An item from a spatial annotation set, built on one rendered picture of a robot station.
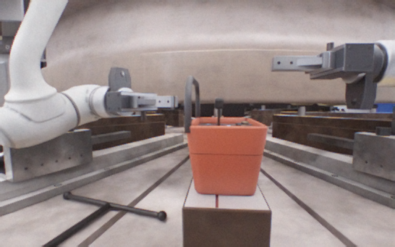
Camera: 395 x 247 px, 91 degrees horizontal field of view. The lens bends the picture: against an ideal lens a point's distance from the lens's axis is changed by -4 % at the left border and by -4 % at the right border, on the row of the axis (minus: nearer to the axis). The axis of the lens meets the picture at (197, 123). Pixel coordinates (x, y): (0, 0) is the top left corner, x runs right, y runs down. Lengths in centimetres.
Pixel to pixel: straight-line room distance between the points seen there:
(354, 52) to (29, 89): 64
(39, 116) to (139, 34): 96
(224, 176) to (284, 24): 113
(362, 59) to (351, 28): 122
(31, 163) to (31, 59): 85
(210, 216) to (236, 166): 9
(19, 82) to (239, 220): 52
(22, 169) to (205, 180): 111
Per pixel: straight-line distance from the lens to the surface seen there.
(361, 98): 49
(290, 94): 115
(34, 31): 58
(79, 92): 64
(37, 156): 136
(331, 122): 259
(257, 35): 129
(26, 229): 121
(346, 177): 165
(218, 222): 35
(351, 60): 43
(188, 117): 33
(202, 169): 36
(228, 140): 34
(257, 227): 36
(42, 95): 56
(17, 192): 145
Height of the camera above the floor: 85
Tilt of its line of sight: 6 degrees down
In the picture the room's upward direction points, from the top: straight up
